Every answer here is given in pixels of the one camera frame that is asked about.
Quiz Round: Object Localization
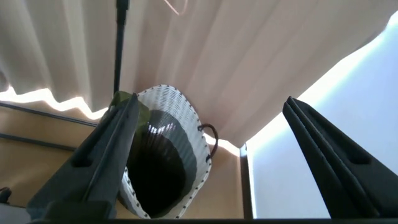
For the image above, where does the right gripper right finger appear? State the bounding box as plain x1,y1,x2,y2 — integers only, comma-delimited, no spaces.
282,95,398,218

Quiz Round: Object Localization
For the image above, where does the green garment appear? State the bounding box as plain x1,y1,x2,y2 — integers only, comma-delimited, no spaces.
105,90,152,138

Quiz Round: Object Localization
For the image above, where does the pink clothes hanger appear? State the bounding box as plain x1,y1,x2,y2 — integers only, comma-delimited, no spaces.
163,0,189,16

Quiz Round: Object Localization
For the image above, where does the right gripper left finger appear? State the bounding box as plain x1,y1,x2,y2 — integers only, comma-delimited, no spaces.
26,92,141,220

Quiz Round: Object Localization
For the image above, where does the black clothes rack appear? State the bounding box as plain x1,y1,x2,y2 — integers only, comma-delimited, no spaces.
0,0,131,152

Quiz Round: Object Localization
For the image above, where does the white laundry basket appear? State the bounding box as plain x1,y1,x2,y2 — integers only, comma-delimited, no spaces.
118,83,220,220

